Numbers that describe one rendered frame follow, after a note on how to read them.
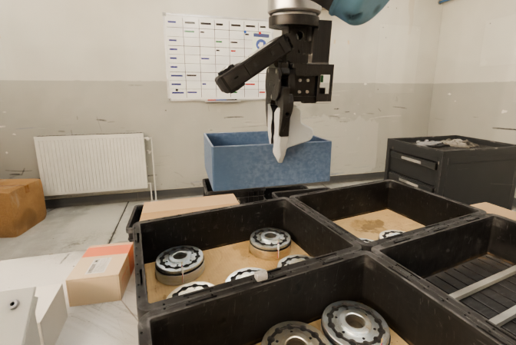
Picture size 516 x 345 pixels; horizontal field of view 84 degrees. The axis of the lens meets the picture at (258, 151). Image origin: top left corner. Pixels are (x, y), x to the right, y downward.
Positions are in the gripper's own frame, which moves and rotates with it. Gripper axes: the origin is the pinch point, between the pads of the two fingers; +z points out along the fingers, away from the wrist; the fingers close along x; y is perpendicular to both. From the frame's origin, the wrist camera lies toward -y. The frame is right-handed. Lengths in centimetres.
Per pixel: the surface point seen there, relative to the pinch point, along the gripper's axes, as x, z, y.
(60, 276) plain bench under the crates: 39, 45, -51
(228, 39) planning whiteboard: 295, -43, 35
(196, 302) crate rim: -7.8, 18.8, -13.3
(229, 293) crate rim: -7.5, 18.6, -8.6
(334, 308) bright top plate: -6.8, 25.8, 9.4
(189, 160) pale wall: 286, 92, -14
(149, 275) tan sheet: 14.2, 30.2, -22.9
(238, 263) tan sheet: 13.8, 30.2, -3.5
